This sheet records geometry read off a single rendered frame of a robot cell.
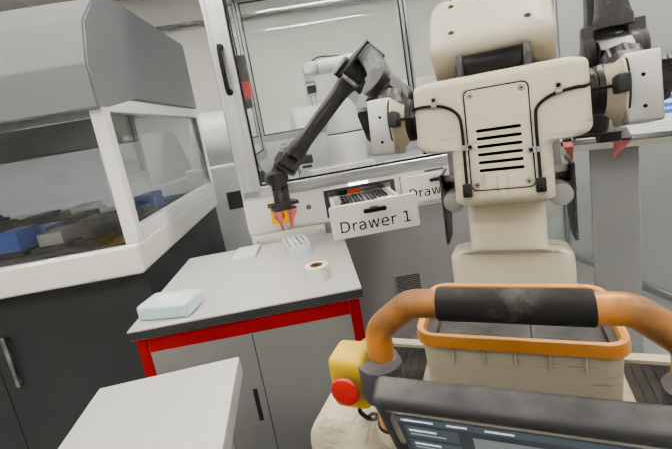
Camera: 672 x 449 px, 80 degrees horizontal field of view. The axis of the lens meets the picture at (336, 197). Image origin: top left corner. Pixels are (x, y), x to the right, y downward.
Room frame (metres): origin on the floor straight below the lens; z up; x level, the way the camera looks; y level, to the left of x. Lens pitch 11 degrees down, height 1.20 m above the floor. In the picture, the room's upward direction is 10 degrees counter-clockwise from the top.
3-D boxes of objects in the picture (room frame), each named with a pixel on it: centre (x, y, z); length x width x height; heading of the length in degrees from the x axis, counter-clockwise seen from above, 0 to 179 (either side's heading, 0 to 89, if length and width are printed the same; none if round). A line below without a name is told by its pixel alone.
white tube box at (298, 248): (1.40, 0.17, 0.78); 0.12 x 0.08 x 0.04; 15
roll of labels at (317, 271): (1.11, 0.09, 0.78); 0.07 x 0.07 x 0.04
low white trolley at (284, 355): (1.27, 0.30, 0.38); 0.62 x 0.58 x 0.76; 93
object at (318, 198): (2.07, -0.12, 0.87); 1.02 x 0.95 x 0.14; 93
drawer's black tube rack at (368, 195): (1.47, -0.10, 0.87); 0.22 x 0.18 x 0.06; 3
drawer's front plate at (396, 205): (1.27, -0.11, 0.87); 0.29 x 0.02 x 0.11; 93
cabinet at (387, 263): (2.07, -0.12, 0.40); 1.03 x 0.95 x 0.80; 93
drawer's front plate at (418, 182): (1.60, -0.41, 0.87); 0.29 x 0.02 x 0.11; 93
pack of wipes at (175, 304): (1.04, 0.50, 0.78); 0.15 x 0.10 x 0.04; 79
